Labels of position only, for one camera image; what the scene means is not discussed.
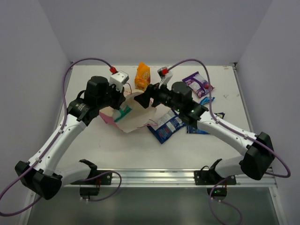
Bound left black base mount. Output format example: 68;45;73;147
71;170;113;186

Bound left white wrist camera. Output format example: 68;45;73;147
109;71;129;92

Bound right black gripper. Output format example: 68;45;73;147
135;79;183;113

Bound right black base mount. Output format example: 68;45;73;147
194;165;224;185

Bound green white snack packet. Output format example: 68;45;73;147
112;105;132;123

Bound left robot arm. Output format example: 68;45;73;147
15;72;129;200

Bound dark blue vinegar chip bag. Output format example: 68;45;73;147
186;112;225;135

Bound light blue white wrapper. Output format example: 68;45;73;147
200;97;215;105

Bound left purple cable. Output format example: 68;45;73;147
0;58;123;216

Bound aluminium front rail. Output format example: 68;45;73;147
30;167;277;188

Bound right black controller box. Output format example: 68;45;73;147
206;187;227;199

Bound orange snack packet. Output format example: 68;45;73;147
135;62;151;91

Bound pink beige paper bag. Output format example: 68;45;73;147
99;86;157;133

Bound black controller box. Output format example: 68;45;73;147
206;187;227;199
79;186;100;199

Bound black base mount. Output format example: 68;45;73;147
194;165;224;185
71;170;113;186

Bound left black controller box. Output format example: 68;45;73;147
79;186;100;199

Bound purple snack packet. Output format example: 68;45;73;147
182;72;214;98

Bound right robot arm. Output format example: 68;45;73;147
134;82;274;184

